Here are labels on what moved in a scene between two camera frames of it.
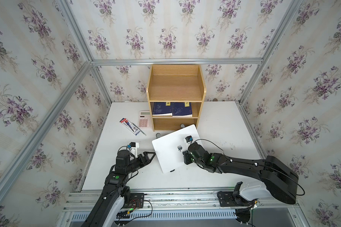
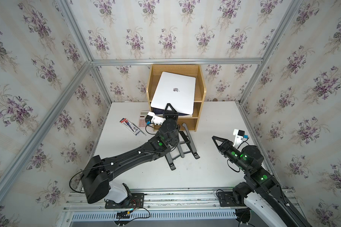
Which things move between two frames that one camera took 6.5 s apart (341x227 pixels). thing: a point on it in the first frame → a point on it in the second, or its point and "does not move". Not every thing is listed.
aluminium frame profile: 91,63 does not move
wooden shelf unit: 176,92 does not move
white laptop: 169,148 → 178,90
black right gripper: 184,153 → 225,146
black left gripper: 145,158 → 174,115
